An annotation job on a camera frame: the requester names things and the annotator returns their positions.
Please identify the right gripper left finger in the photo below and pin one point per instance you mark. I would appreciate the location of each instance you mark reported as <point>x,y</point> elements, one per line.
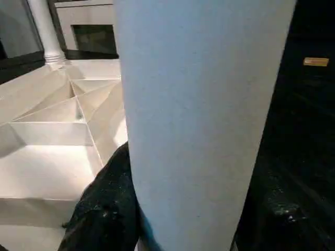
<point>104,214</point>

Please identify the small tan label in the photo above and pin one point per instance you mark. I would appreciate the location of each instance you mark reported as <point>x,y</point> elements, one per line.
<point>316,62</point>

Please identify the white cabinet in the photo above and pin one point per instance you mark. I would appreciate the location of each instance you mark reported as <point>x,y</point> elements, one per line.
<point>89,15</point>

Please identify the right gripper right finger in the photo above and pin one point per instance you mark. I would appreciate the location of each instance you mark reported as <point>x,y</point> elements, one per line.
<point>274,232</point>

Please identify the black mat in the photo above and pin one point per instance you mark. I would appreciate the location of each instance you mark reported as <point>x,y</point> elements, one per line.
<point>301,130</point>

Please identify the white plastic table top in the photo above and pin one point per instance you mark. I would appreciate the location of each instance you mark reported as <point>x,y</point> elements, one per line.
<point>52,157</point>

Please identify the white plastic table leg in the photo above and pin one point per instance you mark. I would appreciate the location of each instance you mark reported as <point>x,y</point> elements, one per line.
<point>49,31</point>
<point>196,104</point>

